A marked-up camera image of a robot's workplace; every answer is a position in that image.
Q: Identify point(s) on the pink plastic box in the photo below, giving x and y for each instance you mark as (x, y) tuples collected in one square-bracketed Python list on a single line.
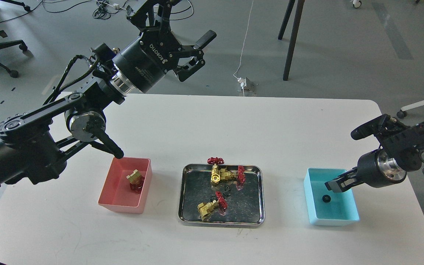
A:
[(116, 194)]

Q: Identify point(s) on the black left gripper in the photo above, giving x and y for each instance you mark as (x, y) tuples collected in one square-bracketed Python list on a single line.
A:
[(152, 54)]

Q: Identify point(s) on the brass valve red handle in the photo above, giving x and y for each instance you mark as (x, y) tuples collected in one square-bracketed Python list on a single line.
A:
[(215, 174), (136, 181), (206, 209), (226, 175)]

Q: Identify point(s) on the brass valve red handle bottom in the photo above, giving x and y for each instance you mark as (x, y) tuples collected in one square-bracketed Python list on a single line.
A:
[(206, 209)]

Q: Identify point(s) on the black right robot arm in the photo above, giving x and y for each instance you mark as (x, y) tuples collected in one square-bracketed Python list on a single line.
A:
[(401, 150)]

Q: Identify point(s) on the brass valve red handle top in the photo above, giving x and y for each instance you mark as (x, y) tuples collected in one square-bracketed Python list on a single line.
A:
[(215, 174)]

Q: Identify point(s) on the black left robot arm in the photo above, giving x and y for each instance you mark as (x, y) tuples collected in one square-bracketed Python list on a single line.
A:
[(37, 144)]

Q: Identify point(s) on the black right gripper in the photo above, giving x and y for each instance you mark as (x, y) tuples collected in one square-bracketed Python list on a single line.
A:
[(375, 168)]

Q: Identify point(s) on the black stand leg right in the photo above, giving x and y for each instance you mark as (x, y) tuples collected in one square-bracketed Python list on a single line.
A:
[(294, 33)]

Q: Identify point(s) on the steel tray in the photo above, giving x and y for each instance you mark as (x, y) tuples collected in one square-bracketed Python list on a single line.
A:
[(245, 203)]

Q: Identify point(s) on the blue plastic box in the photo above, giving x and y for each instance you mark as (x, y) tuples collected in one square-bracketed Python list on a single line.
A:
[(340, 211)]

